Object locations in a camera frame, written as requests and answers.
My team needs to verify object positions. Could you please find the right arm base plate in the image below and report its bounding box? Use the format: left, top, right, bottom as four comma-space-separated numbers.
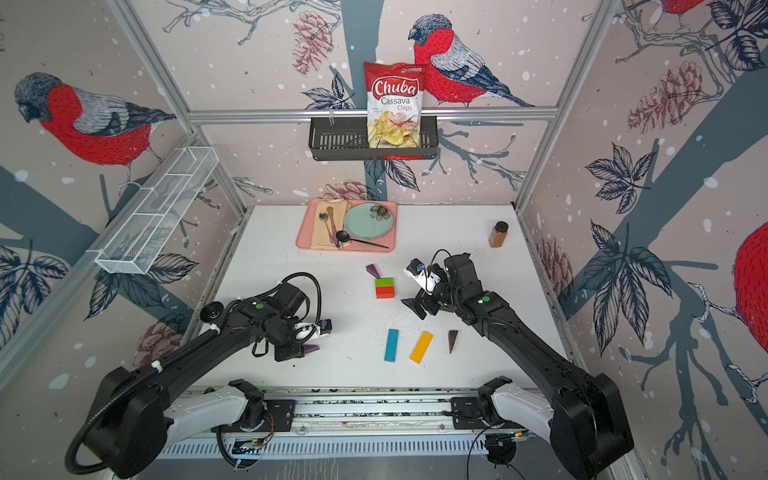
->
447, 397, 526, 430

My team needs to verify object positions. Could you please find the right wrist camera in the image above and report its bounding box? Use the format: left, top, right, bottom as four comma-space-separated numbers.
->
404, 258, 446, 295

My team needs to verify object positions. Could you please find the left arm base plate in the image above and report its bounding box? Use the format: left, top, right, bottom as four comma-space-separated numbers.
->
211, 399, 296, 433

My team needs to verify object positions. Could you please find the gold purple knife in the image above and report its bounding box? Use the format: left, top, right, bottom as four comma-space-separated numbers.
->
326, 206, 341, 249

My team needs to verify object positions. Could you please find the red rectangular block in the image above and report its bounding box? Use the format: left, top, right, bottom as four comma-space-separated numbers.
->
375, 286, 395, 299

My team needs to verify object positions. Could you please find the beige napkin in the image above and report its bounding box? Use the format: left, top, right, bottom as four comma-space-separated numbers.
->
310, 199, 349, 250

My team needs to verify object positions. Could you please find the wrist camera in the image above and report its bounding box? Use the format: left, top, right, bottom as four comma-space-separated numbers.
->
404, 258, 446, 295
293, 319, 333, 343

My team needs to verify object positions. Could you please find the brown spice bottle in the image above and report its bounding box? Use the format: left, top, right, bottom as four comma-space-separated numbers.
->
489, 221, 509, 248

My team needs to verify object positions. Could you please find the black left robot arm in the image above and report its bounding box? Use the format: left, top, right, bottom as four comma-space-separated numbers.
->
64, 275, 322, 478

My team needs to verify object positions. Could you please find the white wire wall basket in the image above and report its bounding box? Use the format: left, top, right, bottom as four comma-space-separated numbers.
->
95, 146, 219, 274

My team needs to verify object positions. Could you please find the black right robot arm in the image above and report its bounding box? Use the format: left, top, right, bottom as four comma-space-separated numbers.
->
403, 253, 635, 479

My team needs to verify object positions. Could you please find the silver spoon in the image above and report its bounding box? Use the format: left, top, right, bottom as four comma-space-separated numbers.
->
318, 211, 340, 249

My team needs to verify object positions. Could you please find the teal long block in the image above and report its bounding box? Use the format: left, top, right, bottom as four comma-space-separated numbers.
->
384, 329, 399, 363

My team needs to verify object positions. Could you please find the pink tray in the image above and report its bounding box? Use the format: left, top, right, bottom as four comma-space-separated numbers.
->
295, 199, 398, 253

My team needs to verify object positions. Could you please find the yellow long block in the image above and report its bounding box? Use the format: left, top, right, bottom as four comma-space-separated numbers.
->
409, 331, 434, 364

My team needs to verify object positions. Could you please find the Chuba cassava chips bag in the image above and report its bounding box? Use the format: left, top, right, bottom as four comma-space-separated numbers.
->
364, 62, 426, 149

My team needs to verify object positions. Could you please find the black lid shaker jar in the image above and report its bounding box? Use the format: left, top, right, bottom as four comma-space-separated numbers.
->
199, 301, 224, 324

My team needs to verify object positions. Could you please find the mint green flower plate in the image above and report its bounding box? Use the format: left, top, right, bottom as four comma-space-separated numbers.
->
344, 202, 395, 240

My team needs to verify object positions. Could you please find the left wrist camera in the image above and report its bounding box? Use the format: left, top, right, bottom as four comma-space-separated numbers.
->
293, 319, 333, 343

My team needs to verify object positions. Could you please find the black wall basket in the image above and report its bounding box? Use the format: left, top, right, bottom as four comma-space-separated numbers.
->
308, 116, 439, 161

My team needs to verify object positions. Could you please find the dark brown triangle block lower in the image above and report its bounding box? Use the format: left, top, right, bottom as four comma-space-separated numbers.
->
448, 330, 458, 354

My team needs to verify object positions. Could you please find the black spoon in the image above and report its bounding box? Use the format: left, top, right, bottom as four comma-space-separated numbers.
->
335, 230, 389, 249

